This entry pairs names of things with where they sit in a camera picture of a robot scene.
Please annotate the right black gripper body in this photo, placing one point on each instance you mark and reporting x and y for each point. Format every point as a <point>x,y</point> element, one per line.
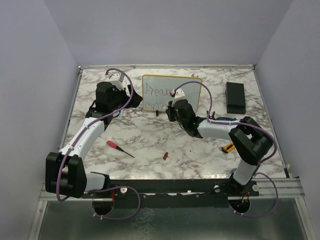
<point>173,115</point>

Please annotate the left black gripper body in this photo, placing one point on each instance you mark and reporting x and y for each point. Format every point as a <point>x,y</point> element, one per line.
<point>120,98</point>

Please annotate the red marker cap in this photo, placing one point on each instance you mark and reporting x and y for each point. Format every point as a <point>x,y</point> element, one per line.
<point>165,156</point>

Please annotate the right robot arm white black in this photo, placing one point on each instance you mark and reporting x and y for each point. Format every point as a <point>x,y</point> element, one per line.
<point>250,140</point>

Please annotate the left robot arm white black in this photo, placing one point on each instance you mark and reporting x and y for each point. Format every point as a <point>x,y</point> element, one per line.
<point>64,170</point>

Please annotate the small white grey eraser pad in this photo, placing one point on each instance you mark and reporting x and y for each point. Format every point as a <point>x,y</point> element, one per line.
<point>118,115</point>

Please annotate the black rectangular box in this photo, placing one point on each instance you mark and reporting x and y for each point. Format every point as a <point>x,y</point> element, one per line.
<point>235,98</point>

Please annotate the yellow black utility knife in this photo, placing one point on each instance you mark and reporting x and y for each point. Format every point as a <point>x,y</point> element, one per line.
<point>228,148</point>

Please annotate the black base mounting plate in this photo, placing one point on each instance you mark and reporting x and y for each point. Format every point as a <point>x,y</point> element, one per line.
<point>172,193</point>

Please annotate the blue red marker pen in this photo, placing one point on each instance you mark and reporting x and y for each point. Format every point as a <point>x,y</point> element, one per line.
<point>233,171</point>

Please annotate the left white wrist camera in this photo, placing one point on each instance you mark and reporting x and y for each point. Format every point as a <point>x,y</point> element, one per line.
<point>116,79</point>

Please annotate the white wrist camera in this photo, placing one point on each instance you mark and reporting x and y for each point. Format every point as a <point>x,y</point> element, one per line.
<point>116,79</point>
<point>178,94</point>

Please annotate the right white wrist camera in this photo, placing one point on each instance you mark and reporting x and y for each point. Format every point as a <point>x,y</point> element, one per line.
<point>178,94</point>

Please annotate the black handled pliers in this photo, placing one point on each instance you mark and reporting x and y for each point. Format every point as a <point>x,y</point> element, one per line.
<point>211,116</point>

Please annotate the red handled screwdriver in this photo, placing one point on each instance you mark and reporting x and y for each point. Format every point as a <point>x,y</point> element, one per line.
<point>115,146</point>

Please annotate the blue handled pliers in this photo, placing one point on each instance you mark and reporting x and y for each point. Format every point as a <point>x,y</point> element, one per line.
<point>226,119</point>

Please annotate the aluminium table frame rail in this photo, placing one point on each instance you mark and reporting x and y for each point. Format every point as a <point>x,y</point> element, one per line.
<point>176,153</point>

